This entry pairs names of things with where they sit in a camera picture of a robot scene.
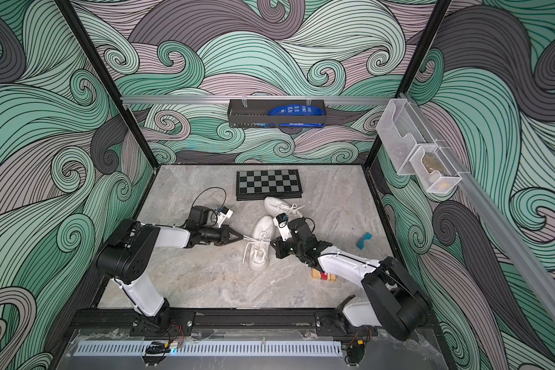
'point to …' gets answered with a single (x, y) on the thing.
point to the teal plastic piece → (360, 243)
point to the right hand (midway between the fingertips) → (274, 241)
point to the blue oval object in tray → (297, 109)
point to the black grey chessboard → (254, 185)
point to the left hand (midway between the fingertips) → (241, 235)
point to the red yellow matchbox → (324, 276)
